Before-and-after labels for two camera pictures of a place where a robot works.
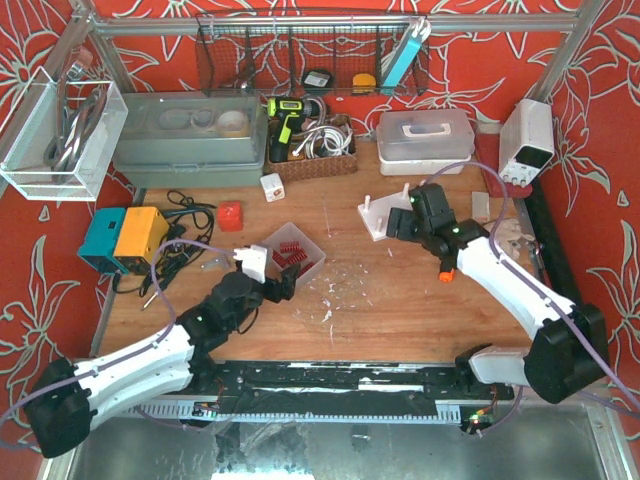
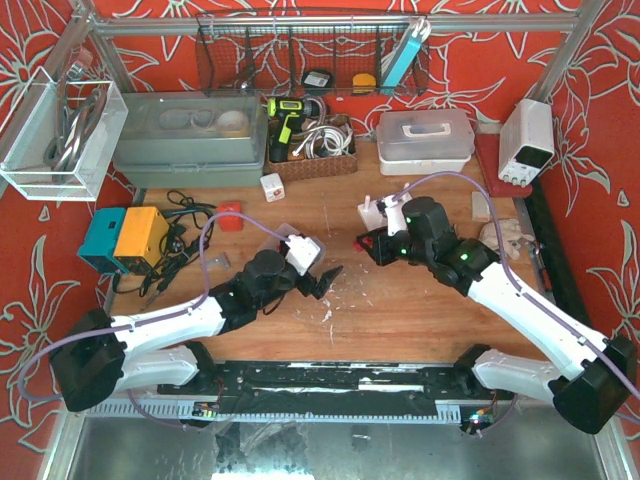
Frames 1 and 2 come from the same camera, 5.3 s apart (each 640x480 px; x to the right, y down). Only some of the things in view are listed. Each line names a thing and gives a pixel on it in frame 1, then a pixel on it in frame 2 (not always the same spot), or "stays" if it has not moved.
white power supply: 526,142 stays
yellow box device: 141,230 stays
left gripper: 275,286 to 308,283
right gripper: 400,223 to 375,245
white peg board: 376,214 stays
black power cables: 187,237 stays
